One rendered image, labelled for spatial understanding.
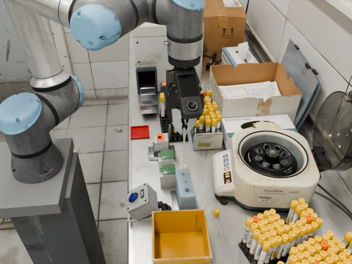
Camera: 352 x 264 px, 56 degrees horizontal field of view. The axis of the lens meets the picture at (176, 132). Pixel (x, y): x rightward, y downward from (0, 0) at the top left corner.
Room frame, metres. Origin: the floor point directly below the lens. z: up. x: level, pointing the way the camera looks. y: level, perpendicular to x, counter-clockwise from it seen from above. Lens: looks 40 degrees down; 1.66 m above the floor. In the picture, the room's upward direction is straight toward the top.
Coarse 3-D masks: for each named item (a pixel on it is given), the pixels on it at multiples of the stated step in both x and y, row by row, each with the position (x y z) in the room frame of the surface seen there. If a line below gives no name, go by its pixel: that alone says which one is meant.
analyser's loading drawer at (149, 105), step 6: (144, 84) 1.21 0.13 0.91; (150, 84) 1.21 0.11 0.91; (144, 90) 1.13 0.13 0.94; (150, 90) 1.13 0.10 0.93; (144, 96) 1.08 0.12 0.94; (150, 96) 1.09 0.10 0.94; (156, 96) 1.12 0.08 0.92; (144, 102) 1.08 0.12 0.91; (150, 102) 1.08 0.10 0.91; (156, 102) 1.08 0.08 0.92; (144, 108) 1.03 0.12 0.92; (150, 108) 1.03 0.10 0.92; (156, 108) 1.03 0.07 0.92
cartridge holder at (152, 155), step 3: (153, 144) 0.84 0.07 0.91; (150, 147) 0.84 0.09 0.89; (153, 147) 0.82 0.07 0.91; (171, 147) 0.84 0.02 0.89; (150, 150) 0.83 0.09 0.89; (153, 150) 0.81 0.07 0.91; (174, 150) 0.83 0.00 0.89; (150, 153) 0.81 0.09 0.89; (153, 153) 0.80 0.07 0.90; (156, 153) 0.80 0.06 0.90; (174, 153) 0.81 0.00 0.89; (150, 156) 0.80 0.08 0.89; (153, 156) 0.80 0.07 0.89; (156, 156) 0.80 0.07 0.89; (174, 156) 0.80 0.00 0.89; (150, 159) 0.80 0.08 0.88; (153, 159) 0.80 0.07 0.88; (156, 159) 0.80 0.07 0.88
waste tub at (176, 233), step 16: (160, 224) 0.51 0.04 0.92; (176, 224) 0.51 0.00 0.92; (192, 224) 0.52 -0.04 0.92; (160, 240) 0.49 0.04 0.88; (176, 240) 0.49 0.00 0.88; (192, 240) 0.49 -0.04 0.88; (208, 240) 0.43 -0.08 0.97; (160, 256) 0.45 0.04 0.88; (176, 256) 0.45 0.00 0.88; (192, 256) 0.45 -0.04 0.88; (208, 256) 0.39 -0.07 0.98
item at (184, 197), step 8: (176, 176) 0.64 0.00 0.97; (176, 184) 0.64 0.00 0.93; (184, 184) 0.60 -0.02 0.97; (192, 184) 0.60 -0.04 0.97; (176, 192) 0.64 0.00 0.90; (184, 192) 0.57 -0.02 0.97; (192, 192) 0.57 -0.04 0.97; (176, 200) 0.62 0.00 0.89; (184, 200) 0.56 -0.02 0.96; (192, 200) 0.56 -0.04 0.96; (176, 208) 0.59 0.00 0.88; (184, 208) 0.56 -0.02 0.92; (192, 208) 0.56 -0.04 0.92
